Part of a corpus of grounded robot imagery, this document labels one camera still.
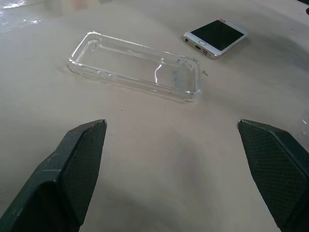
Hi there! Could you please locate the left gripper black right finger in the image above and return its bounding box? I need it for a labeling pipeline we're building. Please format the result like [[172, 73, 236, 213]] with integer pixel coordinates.
[[237, 118, 309, 232]]

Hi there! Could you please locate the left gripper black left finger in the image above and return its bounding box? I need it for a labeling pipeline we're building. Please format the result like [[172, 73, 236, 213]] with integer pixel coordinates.
[[0, 119, 108, 232]]

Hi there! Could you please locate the white smartphone with black screen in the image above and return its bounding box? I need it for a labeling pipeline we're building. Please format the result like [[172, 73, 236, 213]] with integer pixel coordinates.
[[182, 18, 248, 60]]

